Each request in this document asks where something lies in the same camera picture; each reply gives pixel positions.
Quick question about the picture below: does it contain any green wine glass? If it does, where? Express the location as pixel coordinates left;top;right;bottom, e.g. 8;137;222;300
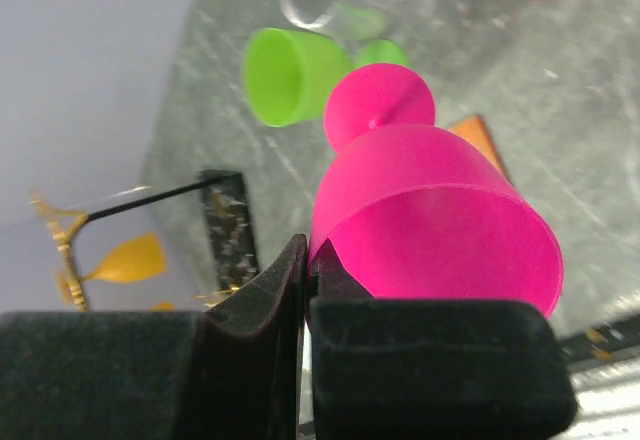
243;28;409;127

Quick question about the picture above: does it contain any yellow wine glass front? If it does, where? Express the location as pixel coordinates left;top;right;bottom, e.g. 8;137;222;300
149;302;176;312

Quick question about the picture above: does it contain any orange Othello book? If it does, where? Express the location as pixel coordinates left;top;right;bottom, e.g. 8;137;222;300
448;115;511;181

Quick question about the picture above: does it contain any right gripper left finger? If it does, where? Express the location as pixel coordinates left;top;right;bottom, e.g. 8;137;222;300
1;234;307;439

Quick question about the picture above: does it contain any yellow wine glass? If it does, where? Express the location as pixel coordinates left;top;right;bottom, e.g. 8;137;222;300
149;302;176;312
56;233;167;311

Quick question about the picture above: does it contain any aluminium mounting rail frame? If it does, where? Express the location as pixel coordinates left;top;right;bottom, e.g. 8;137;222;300
558;313;639;440

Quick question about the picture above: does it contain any yellow wine glass back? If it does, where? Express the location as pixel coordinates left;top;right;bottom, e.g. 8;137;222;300
56;233;167;311

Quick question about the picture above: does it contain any pink wine glass back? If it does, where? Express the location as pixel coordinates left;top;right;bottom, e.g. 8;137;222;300
310;63;564;315

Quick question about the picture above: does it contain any gold wire glass rack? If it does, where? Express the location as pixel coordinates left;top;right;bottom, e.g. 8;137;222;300
29;169;260;312

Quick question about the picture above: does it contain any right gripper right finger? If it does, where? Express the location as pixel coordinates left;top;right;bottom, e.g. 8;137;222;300
307;242;578;439

